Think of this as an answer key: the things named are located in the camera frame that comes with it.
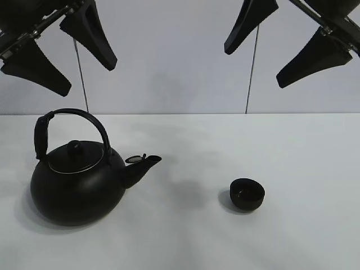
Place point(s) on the small black teacup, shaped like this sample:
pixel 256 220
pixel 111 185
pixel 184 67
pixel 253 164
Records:
pixel 246 194

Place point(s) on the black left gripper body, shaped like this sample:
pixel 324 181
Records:
pixel 19 18

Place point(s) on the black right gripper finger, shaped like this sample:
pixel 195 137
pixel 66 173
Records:
pixel 252 13
pixel 320 53

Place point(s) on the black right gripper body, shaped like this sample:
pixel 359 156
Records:
pixel 337 31

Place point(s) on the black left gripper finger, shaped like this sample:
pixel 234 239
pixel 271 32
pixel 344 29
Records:
pixel 84 25
pixel 30 63

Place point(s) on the black round teapot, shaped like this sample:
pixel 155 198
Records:
pixel 80 182

